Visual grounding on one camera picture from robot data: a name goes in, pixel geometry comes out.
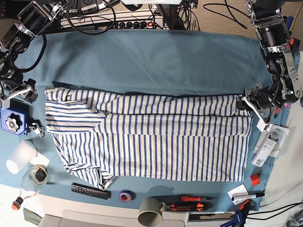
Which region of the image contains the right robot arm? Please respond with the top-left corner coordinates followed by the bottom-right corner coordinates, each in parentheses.
top-left (0, 0), bottom-right (68, 104)

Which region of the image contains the silver padlock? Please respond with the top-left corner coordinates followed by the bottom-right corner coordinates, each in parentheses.
top-left (29, 121), bottom-right (45, 138)

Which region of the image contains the purple tape roll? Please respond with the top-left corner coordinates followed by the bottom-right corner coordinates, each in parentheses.
top-left (118, 190), bottom-right (133, 202)

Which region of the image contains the clear glass bottle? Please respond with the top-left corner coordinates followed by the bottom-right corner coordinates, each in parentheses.
top-left (11, 165), bottom-right (48, 210)

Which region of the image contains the black remote control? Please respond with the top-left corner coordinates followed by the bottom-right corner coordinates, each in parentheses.
top-left (71, 183), bottom-right (111, 200)

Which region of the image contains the white paper card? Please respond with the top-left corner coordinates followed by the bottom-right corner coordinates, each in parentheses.
top-left (227, 184), bottom-right (249, 199)

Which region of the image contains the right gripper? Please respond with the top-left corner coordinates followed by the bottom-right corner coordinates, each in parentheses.
top-left (0, 77), bottom-right (38, 103)

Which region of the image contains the grey ceramic mug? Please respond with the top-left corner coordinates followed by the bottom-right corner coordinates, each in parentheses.
top-left (137, 197), bottom-right (167, 227)

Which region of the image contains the blue spring clamp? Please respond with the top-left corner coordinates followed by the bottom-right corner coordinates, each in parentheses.
top-left (284, 16), bottom-right (294, 35)

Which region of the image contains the orange black utility knife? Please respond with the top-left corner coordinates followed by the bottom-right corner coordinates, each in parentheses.
top-left (167, 202), bottom-right (212, 211)

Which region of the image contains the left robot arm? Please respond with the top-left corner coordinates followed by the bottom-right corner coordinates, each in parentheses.
top-left (236, 0), bottom-right (303, 123)

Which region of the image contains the red cube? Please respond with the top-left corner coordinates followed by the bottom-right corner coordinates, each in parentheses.
top-left (250, 174), bottom-right (260, 186)

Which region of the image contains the blue white striped T-shirt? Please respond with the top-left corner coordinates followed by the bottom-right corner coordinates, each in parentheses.
top-left (45, 88), bottom-right (253, 190)

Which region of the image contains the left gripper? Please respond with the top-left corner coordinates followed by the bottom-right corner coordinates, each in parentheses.
top-left (236, 83), bottom-right (276, 123)

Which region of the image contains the white paper note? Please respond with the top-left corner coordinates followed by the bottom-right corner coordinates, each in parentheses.
top-left (30, 152), bottom-right (50, 169)

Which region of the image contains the black power strip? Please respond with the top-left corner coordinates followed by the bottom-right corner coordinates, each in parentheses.
top-left (117, 21), bottom-right (163, 29)

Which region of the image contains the teal table cloth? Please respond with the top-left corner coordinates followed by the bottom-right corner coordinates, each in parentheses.
top-left (0, 29), bottom-right (271, 211)

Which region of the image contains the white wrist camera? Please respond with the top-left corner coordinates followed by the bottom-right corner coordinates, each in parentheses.
top-left (257, 119), bottom-right (273, 132)
top-left (0, 98), bottom-right (10, 110)

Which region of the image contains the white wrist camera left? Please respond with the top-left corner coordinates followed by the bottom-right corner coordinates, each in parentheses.
top-left (257, 119), bottom-right (273, 132)

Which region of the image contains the blue black bar clamp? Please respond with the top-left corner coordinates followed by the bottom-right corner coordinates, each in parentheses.
top-left (220, 200), bottom-right (252, 227)

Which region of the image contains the white plastic cup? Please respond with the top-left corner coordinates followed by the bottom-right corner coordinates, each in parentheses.
top-left (6, 140), bottom-right (37, 174)

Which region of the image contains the orange black screwdriver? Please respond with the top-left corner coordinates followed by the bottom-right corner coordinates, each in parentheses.
top-left (180, 196), bottom-right (216, 202)

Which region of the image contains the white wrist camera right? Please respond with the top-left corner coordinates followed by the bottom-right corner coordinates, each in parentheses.
top-left (0, 98), bottom-right (10, 110)

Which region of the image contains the blue box with black knob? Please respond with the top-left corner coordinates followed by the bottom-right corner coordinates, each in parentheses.
top-left (0, 99), bottom-right (30, 136)

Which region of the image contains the black white product package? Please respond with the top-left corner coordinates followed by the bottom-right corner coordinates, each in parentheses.
top-left (251, 129), bottom-right (281, 167)

